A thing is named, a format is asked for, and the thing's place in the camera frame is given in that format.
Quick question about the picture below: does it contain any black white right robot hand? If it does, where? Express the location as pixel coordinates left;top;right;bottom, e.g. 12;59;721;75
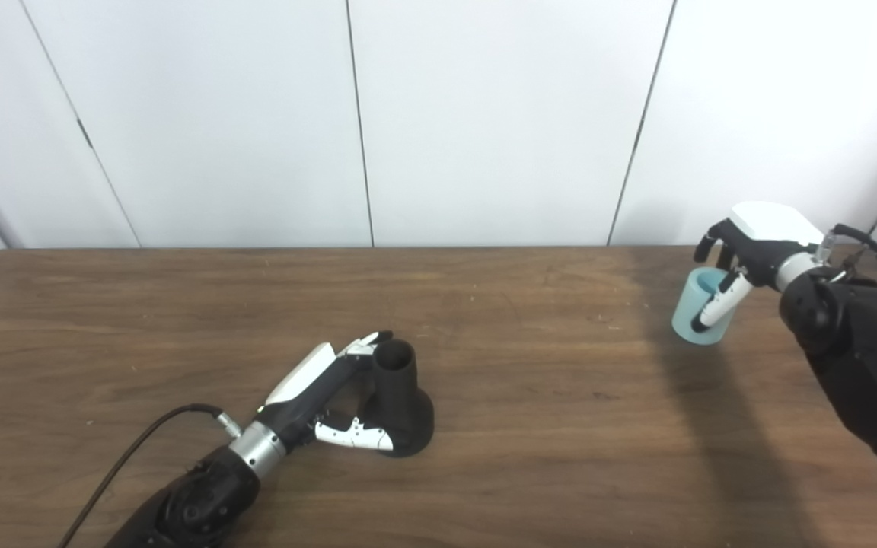
694;202;825;334

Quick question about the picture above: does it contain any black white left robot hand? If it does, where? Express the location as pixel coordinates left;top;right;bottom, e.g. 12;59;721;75
256;330;395;452

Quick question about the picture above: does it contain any black flared nozzle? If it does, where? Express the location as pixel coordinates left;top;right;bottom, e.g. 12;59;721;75
362;339;435;458

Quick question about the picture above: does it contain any light blue cylinder cup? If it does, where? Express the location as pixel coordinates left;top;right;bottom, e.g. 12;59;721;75
671;267;744;346

